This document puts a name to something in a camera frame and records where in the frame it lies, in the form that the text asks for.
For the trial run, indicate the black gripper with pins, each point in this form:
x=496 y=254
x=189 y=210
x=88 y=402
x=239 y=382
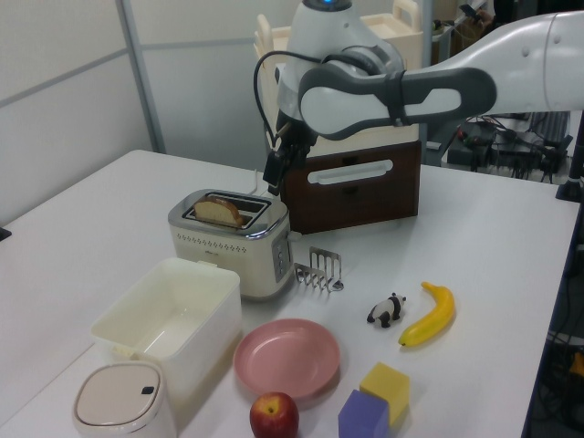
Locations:
x=294 y=137

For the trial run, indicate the panda toy figure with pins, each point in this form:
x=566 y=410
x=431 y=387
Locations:
x=387 y=311

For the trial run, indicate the white plastic storage box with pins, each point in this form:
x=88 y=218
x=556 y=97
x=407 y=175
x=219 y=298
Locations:
x=205 y=315

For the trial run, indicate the red apple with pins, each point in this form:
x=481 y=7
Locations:
x=274 y=417

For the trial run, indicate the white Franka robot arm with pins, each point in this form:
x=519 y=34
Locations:
x=410 y=86

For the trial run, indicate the cream and chrome toaster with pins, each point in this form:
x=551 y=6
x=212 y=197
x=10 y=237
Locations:
x=219 y=253

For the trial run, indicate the toasted bread slice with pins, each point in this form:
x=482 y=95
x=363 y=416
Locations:
x=216 y=211

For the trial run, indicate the small white lidded bin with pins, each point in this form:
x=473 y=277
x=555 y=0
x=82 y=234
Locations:
x=118 y=401

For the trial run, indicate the black camera stand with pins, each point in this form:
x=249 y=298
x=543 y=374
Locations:
x=570 y=189

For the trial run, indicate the purple foam cube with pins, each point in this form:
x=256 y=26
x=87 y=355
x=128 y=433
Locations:
x=362 y=417

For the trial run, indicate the yellow banana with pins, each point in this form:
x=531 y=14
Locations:
x=435 y=315

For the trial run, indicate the yellow foam cube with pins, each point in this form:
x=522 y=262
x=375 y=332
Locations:
x=385 y=388

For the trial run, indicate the metal toast rack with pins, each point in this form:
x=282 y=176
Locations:
x=321 y=269

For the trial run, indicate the pink plate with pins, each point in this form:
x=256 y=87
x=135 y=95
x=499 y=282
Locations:
x=287 y=358

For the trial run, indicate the grey partition frame post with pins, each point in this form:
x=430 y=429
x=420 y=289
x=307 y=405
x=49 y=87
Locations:
x=141 y=82

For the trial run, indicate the brown wooden drawer box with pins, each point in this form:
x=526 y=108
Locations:
x=365 y=201

